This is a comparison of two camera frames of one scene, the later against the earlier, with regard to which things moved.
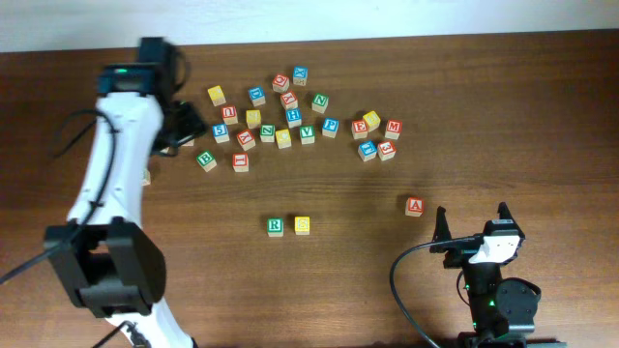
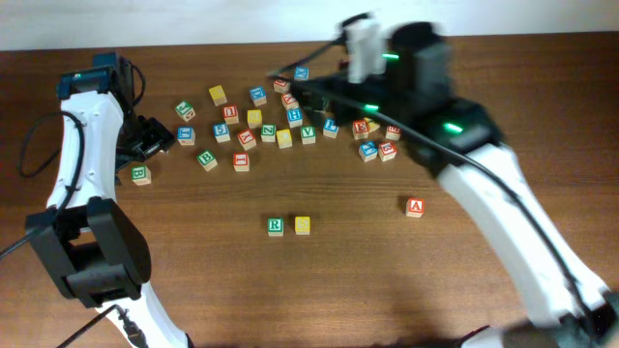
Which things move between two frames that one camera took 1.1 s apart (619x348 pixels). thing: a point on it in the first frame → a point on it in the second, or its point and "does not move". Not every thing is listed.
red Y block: x=246 y=139 does not move
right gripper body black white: x=458 y=251 → x=377 y=82
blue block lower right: x=368 y=151 does not move
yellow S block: x=302 y=225 does not move
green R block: x=276 y=227 does not move
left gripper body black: x=189 y=124 → x=152 y=138
